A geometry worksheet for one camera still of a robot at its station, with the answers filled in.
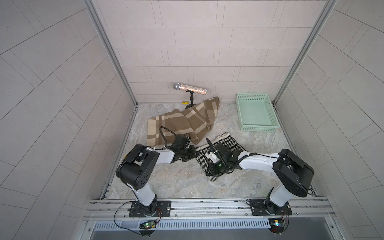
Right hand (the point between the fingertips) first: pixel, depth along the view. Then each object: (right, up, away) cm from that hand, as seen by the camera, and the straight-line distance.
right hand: (207, 174), depth 82 cm
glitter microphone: (-19, +52, +14) cm, 57 cm away
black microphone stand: (-10, +45, +22) cm, 51 cm away
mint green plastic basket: (+36, +35, +22) cm, 55 cm away
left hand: (-4, +10, +9) cm, 14 cm away
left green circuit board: (-27, -15, -17) cm, 36 cm away
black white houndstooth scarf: (-2, +7, 0) cm, 7 cm away
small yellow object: (-16, +43, +33) cm, 56 cm away
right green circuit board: (+31, -17, -15) cm, 38 cm away
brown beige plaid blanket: (-7, +28, +23) cm, 37 cm away
